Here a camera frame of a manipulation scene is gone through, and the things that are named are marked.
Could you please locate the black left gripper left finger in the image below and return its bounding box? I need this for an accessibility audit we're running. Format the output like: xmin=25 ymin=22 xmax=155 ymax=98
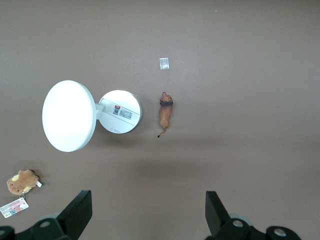
xmin=0 ymin=189 xmax=93 ymax=240

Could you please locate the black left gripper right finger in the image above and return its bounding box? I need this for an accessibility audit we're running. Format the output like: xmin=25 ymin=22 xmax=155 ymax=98
xmin=204 ymin=190 xmax=301 ymax=240

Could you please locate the brown lion statue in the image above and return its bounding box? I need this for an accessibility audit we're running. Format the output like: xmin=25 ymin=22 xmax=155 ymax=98
xmin=156 ymin=91 xmax=174 ymax=139

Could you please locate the white round desk stand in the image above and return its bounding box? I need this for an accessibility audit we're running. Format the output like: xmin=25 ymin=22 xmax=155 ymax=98
xmin=41 ymin=79 xmax=143 ymax=153

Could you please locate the brown plush keychain with tag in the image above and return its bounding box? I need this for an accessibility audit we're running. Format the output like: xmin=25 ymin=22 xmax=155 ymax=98
xmin=0 ymin=169 xmax=43 ymax=219

